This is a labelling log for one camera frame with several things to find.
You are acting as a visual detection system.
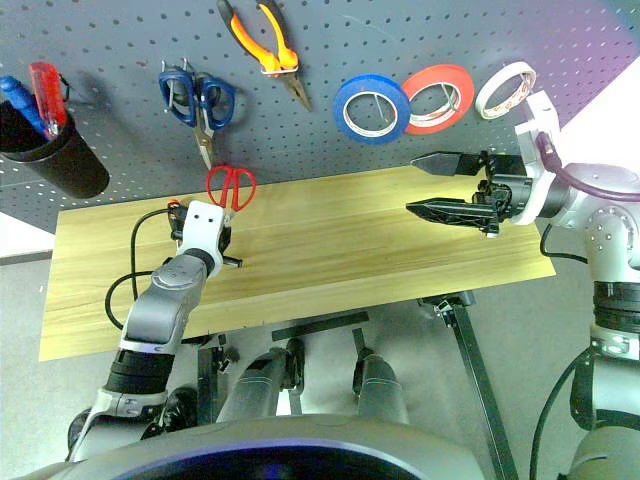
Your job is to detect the grey robot leg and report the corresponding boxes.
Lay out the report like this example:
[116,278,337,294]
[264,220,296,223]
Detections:
[215,338,307,426]
[352,347,411,426]

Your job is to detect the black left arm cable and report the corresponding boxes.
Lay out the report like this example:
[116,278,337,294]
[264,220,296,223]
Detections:
[104,207,176,331]

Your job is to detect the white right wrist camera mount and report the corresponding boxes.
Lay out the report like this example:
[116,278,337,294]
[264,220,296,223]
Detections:
[513,91,562,225]

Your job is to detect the orange handled pliers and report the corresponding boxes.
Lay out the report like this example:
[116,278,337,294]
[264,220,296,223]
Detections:
[216,0,314,112]

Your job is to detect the black table frame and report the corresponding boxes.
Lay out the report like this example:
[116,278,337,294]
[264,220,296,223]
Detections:
[197,292,519,480]

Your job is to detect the blue handled scissors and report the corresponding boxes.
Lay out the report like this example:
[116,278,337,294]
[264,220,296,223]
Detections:
[158,67,237,171]

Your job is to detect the grey pegboard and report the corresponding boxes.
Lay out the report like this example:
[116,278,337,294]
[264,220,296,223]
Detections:
[0,0,640,236]

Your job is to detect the blue tape roll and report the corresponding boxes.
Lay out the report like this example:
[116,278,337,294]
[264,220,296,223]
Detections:
[333,73,412,146]

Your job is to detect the blue screwdriver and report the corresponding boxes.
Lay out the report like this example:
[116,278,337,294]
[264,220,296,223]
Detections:
[0,75,49,144]

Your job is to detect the white tape roll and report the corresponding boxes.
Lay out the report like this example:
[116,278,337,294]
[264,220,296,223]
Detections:
[474,61,538,121]

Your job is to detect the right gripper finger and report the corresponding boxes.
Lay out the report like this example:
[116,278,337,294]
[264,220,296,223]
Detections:
[405,197,501,236]
[409,151,489,178]

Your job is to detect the red handled scissors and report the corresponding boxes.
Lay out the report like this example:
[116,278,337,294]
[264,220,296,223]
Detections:
[206,164,258,215]

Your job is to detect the grey robot torso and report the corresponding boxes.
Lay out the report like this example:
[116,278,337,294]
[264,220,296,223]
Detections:
[19,413,496,480]

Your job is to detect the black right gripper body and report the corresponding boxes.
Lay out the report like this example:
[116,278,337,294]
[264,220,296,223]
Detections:
[474,152,532,224]

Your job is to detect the black cup holder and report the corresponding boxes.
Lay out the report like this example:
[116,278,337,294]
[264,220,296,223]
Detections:
[0,99,111,200]

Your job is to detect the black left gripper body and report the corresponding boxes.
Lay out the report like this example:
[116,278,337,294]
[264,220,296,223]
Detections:
[167,198,245,269]

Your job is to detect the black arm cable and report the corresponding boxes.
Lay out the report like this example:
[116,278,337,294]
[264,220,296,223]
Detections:
[104,207,176,331]
[535,130,640,201]

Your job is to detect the red tape roll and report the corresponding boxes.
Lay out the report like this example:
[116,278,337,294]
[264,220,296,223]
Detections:
[401,63,476,136]

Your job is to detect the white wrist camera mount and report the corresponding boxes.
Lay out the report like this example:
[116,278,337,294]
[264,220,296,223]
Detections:
[175,200,226,279]
[513,91,562,225]

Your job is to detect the thick black cable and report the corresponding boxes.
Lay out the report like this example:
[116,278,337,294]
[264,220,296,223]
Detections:
[528,357,596,480]

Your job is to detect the grey left robot leg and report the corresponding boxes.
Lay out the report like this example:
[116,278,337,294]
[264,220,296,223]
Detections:
[215,338,307,426]

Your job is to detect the grey right robot leg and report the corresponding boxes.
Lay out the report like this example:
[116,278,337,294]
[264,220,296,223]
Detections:
[352,347,411,426]

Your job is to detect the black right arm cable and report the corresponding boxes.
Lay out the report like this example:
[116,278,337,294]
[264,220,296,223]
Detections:
[535,130,640,201]

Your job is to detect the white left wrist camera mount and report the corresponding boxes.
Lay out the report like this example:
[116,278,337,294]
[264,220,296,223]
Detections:
[175,200,226,279]

